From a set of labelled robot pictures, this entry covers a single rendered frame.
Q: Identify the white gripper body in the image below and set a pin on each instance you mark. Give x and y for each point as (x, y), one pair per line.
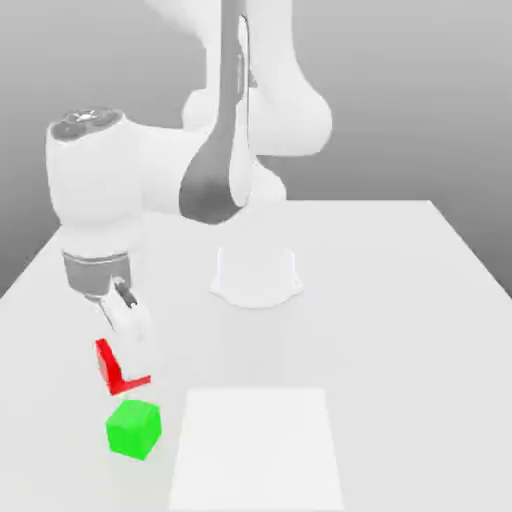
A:
(132, 324)

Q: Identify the small red cube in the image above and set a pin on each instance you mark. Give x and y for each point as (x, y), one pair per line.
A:
(108, 368)

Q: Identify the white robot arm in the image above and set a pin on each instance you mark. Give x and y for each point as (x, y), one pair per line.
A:
(96, 184)

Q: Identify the small green cube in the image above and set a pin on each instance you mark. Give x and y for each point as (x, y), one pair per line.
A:
(134, 430)

